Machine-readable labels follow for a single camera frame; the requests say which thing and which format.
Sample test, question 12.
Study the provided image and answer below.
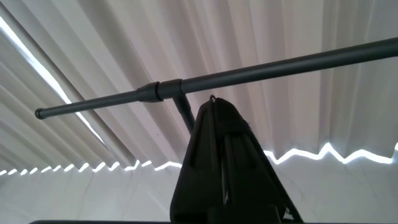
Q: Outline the white curtain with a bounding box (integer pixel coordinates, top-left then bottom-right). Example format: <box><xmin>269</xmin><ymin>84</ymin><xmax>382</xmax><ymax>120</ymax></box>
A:
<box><xmin>0</xmin><ymin>0</ymin><xmax>398</xmax><ymax>175</ymax></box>

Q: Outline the black t-shirt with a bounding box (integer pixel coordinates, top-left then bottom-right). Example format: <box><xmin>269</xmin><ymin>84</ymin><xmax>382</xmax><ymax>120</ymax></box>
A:
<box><xmin>210</xmin><ymin>95</ymin><xmax>304</xmax><ymax>223</ymax></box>

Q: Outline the black clothes rack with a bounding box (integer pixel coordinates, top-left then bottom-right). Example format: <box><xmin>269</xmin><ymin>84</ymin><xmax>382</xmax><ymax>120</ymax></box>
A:
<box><xmin>34</xmin><ymin>36</ymin><xmax>398</xmax><ymax>135</ymax></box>

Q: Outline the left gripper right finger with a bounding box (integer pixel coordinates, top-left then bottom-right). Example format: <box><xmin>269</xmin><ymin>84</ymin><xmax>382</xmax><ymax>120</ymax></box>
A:
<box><xmin>223</xmin><ymin>132</ymin><xmax>282</xmax><ymax>223</ymax></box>

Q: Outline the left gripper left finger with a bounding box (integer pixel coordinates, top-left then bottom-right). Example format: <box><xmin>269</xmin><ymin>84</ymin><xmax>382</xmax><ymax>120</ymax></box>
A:
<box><xmin>169</xmin><ymin>99</ymin><xmax>224</xmax><ymax>223</ymax></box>

